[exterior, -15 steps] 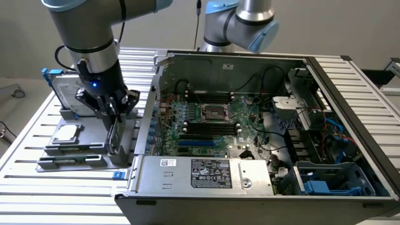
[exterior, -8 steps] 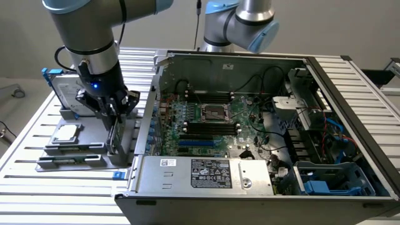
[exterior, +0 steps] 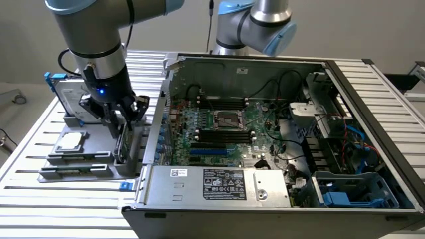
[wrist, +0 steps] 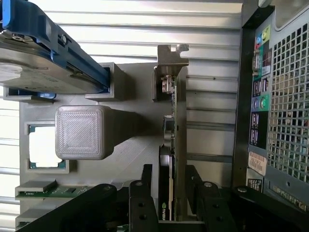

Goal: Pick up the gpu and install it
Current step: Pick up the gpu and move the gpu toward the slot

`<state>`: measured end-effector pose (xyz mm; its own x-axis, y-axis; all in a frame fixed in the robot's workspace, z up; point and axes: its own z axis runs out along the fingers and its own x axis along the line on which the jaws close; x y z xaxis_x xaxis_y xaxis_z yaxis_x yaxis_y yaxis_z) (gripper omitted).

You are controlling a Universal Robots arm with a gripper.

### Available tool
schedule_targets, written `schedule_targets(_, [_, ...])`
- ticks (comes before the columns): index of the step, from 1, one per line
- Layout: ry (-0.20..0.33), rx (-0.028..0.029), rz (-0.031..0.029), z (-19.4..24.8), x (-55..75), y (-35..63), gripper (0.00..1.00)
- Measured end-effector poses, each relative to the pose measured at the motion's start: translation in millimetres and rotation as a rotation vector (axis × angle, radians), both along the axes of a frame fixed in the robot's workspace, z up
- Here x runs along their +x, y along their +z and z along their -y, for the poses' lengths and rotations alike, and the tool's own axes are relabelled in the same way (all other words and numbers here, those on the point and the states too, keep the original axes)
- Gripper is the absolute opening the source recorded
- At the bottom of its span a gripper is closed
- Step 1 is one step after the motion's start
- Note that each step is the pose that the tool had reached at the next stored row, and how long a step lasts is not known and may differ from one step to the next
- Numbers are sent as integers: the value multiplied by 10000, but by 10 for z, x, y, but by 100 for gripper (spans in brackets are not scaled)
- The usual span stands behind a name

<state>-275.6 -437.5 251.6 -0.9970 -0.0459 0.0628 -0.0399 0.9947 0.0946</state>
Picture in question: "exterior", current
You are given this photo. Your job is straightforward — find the CPU with silver lid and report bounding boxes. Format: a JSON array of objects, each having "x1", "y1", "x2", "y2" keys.
[{"x1": 54, "y1": 131, "x2": 90, "y2": 152}]

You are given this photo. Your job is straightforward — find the grey parts rack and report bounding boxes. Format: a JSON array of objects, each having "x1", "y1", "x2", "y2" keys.
[{"x1": 35, "y1": 109, "x2": 153, "y2": 184}]

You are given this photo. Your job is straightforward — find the CPU socket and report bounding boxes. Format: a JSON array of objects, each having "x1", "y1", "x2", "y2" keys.
[{"x1": 212, "y1": 109, "x2": 250, "y2": 131}]

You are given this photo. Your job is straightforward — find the grey caster wheel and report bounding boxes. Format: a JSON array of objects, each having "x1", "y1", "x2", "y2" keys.
[{"x1": 13, "y1": 90, "x2": 27, "y2": 104}]

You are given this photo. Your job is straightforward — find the aluminium profile bar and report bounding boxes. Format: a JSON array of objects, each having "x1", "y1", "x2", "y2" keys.
[{"x1": 408, "y1": 60, "x2": 425, "y2": 84}]

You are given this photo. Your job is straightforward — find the black box beside table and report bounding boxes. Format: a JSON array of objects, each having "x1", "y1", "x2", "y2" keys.
[{"x1": 384, "y1": 73, "x2": 425, "y2": 95}]

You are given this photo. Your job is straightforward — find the black curved wire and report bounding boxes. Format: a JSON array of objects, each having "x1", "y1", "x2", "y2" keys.
[{"x1": 264, "y1": 119, "x2": 306, "y2": 150}]

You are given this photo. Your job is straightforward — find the blue disk bay latch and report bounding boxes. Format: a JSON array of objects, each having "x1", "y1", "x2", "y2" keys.
[{"x1": 323, "y1": 191, "x2": 387, "y2": 208}]

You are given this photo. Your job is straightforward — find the black expansion slot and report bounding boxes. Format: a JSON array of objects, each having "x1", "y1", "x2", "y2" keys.
[{"x1": 191, "y1": 142, "x2": 231, "y2": 150}]

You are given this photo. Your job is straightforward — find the long black wire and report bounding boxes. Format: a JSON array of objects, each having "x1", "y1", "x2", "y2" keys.
[{"x1": 248, "y1": 69, "x2": 304, "y2": 101}]

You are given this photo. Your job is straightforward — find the grey disk bay cage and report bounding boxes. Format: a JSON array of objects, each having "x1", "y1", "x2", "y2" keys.
[{"x1": 311, "y1": 170, "x2": 402, "y2": 209}]

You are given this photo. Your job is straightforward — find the blue expansion slot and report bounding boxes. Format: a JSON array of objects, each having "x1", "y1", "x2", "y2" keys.
[{"x1": 190, "y1": 148, "x2": 230, "y2": 156}]

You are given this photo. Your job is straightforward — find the thin black hanging cable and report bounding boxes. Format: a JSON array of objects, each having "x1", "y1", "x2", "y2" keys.
[{"x1": 207, "y1": 0, "x2": 215, "y2": 54}]

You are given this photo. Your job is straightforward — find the blue data wire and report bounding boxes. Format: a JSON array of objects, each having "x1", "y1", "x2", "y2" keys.
[{"x1": 344, "y1": 123, "x2": 371, "y2": 175}]

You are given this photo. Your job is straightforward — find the red wire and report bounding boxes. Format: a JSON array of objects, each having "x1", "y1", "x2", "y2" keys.
[{"x1": 360, "y1": 145, "x2": 383, "y2": 164}]

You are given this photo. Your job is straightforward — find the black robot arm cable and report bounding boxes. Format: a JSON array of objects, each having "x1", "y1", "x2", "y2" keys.
[{"x1": 58, "y1": 23, "x2": 137, "y2": 78}]

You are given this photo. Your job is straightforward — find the blue disk carrier bracket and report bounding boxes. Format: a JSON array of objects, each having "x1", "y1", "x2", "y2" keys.
[{"x1": 43, "y1": 72, "x2": 66, "y2": 95}]

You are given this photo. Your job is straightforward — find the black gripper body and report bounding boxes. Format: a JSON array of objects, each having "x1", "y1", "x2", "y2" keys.
[{"x1": 82, "y1": 66, "x2": 138, "y2": 105}]

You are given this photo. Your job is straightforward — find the graphics card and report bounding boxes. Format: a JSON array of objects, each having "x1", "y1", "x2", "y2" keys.
[{"x1": 114, "y1": 121, "x2": 135, "y2": 165}]

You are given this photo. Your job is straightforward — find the green motherboard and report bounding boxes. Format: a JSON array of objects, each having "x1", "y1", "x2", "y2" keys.
[{"x1": 166, "y1": 98, "x2": 302, "y2": 180}]

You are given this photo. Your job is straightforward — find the black floor cable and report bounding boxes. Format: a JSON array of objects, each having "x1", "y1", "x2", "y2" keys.
[{"x1": 0, "y1": 128, "x2": 18, "y2": 151}]

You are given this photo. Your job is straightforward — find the open black PC case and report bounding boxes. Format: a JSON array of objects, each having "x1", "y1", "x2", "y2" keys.
[{"x1": 122, "y1": 52, "x2": 425, "y2": 239}]

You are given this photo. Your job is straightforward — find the silver chipset heatsink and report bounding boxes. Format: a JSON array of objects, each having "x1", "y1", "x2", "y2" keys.
[{"x1": 243, "y1": 157, "x2": 278, "y2": 169}]

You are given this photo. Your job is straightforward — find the silver power supply unit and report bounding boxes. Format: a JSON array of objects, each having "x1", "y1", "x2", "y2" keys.
[{"x1": 137, "y1": 165, "x2": 294, "y2": 209}]

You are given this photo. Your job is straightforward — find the black RAM slot bank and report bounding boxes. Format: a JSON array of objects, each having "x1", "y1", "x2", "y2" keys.
[
  {"x1": 197, "y1": 127, "x2": 258, "y2": 144},
  {"x1": 197, "y1": 95, "x2": 251, "y2": 111}
]

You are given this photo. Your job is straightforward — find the black looped wire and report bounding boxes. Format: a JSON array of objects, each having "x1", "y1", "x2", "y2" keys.
[{"x1": 187, "y1": 84, "x2": 214, "y2": 110}]

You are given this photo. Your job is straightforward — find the silver hard disk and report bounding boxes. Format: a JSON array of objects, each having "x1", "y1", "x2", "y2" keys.
[{"x1": 54, "y1": 79, "x2": 102, "y2": 123}]

